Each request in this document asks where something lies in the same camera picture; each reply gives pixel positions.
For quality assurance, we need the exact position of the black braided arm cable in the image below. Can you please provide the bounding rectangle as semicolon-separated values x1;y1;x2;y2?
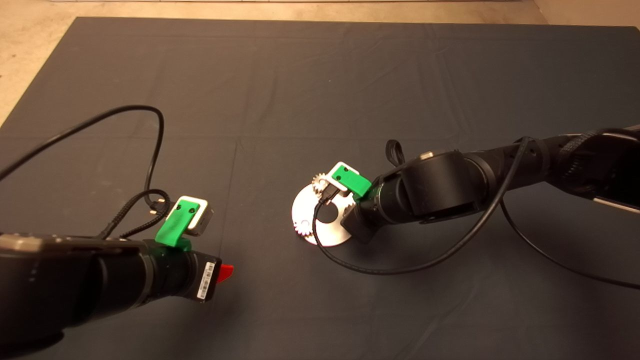
556;128;640;168

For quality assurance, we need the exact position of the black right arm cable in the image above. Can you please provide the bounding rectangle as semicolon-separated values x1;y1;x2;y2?
499;197;640;291

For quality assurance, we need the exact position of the black right camera cable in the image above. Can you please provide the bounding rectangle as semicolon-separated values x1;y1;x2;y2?
312;136;531;276

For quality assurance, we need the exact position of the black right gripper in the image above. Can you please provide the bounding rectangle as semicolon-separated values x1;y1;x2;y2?
341;182;396;245

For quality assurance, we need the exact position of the black camera cable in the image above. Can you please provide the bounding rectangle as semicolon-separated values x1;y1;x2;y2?
312;136;531;276
0;104;166;211

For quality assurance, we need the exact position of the dark grey table cloth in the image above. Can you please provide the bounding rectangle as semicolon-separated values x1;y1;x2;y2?
0;17;640;360

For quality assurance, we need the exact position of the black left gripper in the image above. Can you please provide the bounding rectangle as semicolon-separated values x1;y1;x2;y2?
147;247;235;302

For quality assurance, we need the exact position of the right wrist camera green mount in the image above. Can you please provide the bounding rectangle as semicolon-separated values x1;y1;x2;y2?
320;161;373;203

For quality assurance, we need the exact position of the left wrist camera green mount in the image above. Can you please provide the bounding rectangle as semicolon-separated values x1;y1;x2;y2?
155;196;215;251

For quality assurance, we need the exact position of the black left camera cable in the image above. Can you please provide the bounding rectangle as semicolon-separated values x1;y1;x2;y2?
0;104;166;211

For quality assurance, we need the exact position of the thin black braided cable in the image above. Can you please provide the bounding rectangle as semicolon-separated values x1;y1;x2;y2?
99;188;172;240

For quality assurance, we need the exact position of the wrist camera green mount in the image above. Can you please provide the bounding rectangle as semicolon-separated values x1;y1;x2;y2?
155;196;215;251
320;161;373;203

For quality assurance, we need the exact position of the round metal carrier plate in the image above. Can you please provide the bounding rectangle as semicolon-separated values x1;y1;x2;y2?
291;182;358;247

